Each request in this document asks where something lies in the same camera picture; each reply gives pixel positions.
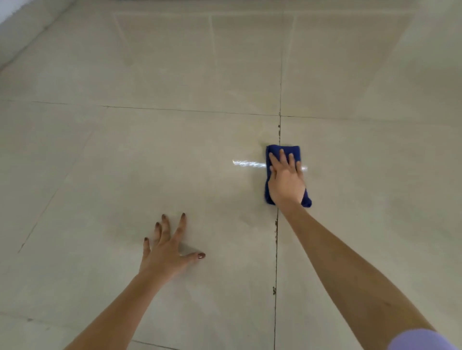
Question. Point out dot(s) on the person's left hand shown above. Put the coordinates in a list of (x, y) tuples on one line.
[(163, 258)]

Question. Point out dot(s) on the person's right hand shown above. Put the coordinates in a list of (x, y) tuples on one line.
[(287, 185)]

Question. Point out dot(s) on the person's right thumb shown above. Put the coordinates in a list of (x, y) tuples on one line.
[(271, 174)]

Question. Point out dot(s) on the person's left middle finger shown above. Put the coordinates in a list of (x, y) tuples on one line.
[(165, 228)]

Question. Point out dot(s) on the person's left little finger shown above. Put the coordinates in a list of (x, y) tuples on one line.
[(146, 247)]

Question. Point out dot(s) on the person's right little finger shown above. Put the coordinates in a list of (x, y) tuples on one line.
[(299, 168)]

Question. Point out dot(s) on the person's right middle finger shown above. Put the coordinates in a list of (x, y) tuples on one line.
[(283, 158)]

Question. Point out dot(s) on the person's left thumb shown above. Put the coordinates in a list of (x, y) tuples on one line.
[(195, 256)]

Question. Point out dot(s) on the blue cleaning cloth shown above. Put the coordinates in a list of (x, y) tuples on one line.
[(288, 150)]

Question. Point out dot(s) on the person's left forearm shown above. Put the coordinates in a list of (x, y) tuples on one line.
[(115, 317)]

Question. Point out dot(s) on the person's right forearm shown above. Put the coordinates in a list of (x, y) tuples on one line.
[(346, 277)]

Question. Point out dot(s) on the lavender shirt sleeve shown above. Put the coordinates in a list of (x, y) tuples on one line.
[(422, 341)]

